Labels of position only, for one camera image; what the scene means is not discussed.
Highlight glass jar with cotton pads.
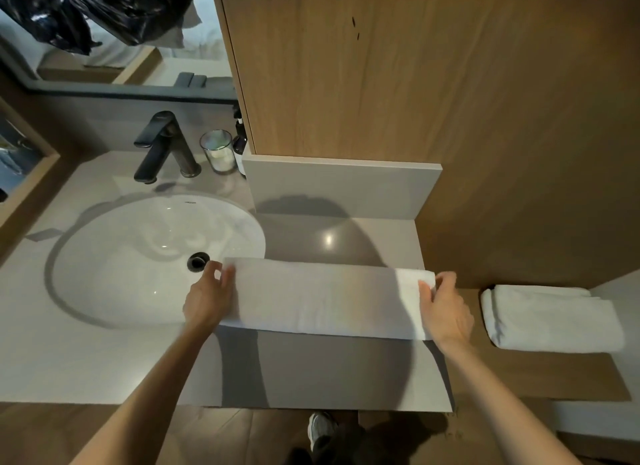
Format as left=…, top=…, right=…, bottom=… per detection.
left=199, top=129, right=237, bottom=175

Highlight person's left hand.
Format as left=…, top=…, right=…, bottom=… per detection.
left=182, top=260, right=237, bottom=332

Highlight white oval sink basin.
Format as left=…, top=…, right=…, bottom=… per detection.
left=49, top=193, right=267, bottom=329

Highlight grey stone backsplash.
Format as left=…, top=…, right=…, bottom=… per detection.
left=241, top=153, right=444, bottom=221

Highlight wall mirror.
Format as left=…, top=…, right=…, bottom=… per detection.
left=0, top=0, right=239, bottom=104

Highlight dark pump bottle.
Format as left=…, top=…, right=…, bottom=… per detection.
left=232, top=105, right=249, bottom=177

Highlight person's left forearm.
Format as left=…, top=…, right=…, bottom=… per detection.
left=69, top=319, right=221, bottom=465

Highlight person's right hand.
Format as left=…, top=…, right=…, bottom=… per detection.
left=417, top=271, right=476, bottom=354

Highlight black faucet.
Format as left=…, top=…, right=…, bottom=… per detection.
left=133, top=111, right=203, bottom=185

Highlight wooden back panel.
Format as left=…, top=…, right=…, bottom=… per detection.
left=209, top=0, right=640, bottom=292

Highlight person's white shoe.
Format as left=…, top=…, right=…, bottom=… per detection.
left=307, top=412, right=337, bottom=454

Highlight white towel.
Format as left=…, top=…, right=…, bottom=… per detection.
left=479, top=284, right=627, bottom=354
left=217, top=257, right=439, bottom=342

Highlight person's dark trousers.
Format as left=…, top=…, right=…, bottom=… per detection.
left=285, top=422, right=416, bottom=465

